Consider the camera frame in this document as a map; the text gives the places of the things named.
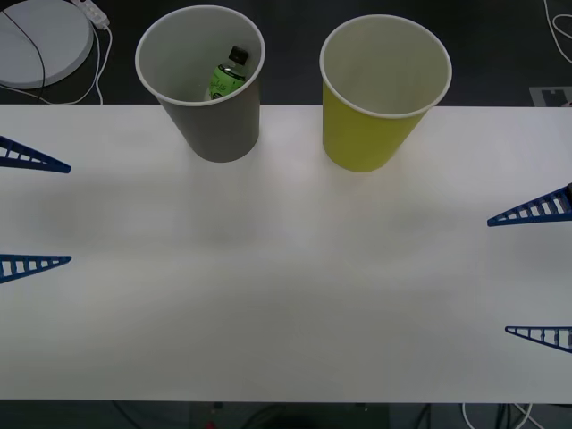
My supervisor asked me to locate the yellow-green plastic bin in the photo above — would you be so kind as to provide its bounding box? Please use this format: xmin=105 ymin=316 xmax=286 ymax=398
xmin=318 ymin=13 xmax=453 ymax=173

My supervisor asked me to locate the white round floor base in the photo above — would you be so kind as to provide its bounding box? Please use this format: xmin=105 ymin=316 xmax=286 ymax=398
xmin=0 ymin=0 xmax=96 ymax=89

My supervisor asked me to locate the thin black cable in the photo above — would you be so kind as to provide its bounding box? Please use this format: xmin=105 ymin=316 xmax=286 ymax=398
xmin=0 ymin=8 xmax=47 ymax=100

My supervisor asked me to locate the grey plastic bin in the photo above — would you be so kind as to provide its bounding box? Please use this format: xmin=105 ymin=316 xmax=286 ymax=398
xmin=134 ymin=5 xmax=266 ymax=164

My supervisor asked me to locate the grey floor marker plate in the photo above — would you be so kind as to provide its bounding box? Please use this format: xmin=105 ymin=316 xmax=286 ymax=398
xmin=528 ymin=85 xmax=572 ymax=108

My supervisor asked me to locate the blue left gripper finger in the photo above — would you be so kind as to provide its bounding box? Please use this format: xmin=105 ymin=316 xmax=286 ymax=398
xmin=0 ymin=135 xmax=73 ymax=176
xmin=0 ymin=255 xmax=73 ymax=285

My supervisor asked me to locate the white power strip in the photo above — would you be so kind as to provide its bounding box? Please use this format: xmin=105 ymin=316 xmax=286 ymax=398
xmin=73 ymin=0 xmax=111 ymax=30

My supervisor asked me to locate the white cable under table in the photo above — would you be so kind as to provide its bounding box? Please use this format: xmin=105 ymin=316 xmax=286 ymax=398
xmin=461 ymin=401 xmax=540 ymax=429

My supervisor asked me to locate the white power strip cable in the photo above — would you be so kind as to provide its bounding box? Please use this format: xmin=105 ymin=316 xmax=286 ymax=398
xmin=0 ymin=24 xmax=114 ymax=106

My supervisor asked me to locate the white looped cable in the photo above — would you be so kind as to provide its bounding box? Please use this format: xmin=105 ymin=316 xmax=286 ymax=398
xmin=543 ymin=0 xmax=572 ymax=75

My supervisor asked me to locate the green plastic bottle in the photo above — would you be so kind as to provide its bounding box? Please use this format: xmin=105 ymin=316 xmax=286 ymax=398
xmin=206 ymin=45 xmax=250 ymax=102

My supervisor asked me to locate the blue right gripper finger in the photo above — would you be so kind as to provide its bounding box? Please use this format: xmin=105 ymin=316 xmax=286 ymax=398
xmin=504 ymin=325 xmax=572 ymax=355
xmin=486 ymin=181 xmax=572 ymax=228

